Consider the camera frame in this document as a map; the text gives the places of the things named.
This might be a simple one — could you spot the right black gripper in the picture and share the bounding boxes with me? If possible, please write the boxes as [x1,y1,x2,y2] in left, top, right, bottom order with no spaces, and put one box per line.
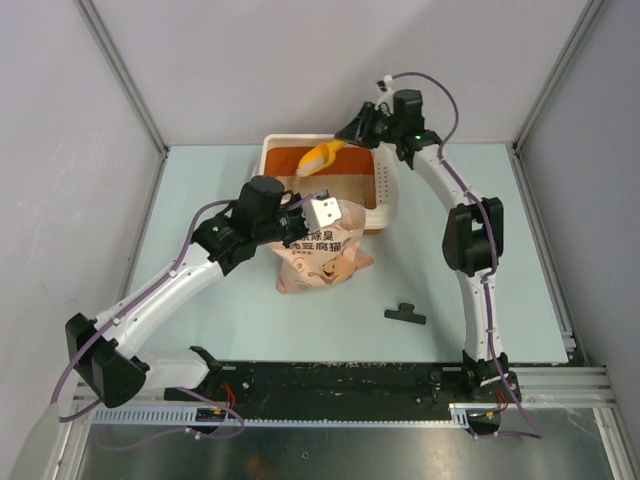
[336,101,403,150]

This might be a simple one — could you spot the white orange litter box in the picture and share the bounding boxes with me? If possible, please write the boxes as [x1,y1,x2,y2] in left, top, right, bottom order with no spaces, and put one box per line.
[253,134,399,234]

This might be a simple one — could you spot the yellow plastic scoop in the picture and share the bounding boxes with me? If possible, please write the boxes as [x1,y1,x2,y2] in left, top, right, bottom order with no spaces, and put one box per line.
[295,140,347,178]

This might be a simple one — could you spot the pink cat litter bag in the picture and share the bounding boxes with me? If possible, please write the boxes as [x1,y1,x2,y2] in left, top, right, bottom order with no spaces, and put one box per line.
[269,200,374,294]

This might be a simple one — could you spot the black bag clip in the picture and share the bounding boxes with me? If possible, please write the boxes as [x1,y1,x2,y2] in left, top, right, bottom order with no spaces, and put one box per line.
[384,302,427,325]

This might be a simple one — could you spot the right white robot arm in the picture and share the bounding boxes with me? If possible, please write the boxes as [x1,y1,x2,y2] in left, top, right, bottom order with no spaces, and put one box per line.
[335,89,508,401]

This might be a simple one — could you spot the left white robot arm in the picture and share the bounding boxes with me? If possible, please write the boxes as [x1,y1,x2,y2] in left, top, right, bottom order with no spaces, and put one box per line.
[65,176,316,408]

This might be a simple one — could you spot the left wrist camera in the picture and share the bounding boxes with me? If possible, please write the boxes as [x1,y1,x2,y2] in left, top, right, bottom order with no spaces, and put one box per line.
[302,189,342,233]

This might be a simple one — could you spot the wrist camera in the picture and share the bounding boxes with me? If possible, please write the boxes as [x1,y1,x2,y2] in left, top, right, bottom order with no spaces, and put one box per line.
[375,75,395,108]
[302,189,342,233]

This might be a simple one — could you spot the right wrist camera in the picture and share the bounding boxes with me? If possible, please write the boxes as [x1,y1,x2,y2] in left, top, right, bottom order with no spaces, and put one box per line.
[375,75,395,108]

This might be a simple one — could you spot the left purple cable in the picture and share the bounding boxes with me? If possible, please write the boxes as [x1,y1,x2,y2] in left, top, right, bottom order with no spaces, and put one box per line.
[49,187,329,451]

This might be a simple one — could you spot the purple cable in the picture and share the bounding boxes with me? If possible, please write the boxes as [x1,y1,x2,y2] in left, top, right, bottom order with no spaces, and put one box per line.
[49,187,329,451]
[389,71,544,440]

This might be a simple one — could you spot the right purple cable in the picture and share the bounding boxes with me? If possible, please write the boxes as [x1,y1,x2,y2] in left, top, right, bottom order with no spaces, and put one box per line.
[389,71,544,440]

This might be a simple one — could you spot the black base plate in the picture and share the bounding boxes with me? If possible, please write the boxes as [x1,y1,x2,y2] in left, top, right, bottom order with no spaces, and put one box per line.
[195,361,521,422]

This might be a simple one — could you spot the grey cable duct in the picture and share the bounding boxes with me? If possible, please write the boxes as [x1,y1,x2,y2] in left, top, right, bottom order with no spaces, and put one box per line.
[93,405,229,426]

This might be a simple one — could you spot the aluminium frame rail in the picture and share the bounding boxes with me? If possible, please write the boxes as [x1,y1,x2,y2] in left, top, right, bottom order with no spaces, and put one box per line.
[72,363,621,407]

